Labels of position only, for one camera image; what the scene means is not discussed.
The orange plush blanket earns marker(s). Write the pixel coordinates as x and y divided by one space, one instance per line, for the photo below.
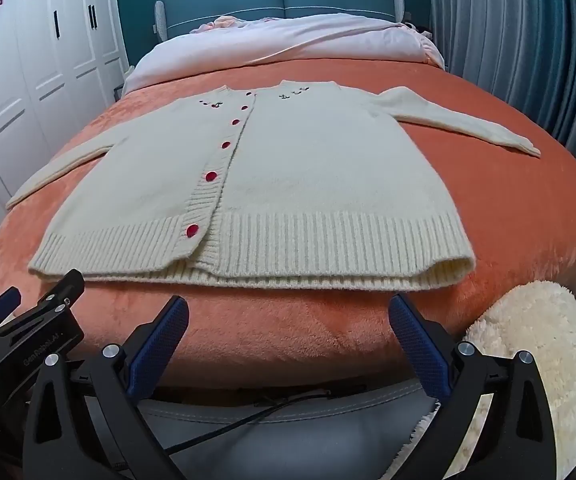
493 200

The white fluffy rug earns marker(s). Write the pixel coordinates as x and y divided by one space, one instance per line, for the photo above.
543 340

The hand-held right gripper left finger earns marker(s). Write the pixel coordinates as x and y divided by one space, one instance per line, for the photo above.
160 345

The pale pink quilt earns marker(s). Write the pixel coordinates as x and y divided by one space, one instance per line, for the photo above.
318 42

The grey leather bed frame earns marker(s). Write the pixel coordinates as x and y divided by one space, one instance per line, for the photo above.
278 440

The pink ruffled pillow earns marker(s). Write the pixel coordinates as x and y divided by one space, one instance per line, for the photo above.
223 23

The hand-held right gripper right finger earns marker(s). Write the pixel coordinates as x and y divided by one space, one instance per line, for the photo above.
418 345

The blue padded headboard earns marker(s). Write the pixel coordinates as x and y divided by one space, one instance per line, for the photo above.
288 0

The blue grey curtain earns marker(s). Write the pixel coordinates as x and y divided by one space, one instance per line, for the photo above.
518 35

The white wardrobe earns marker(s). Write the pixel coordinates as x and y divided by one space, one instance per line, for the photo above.
33 90

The cream knit cardigan red buttons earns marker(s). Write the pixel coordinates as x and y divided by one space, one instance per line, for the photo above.
288 180

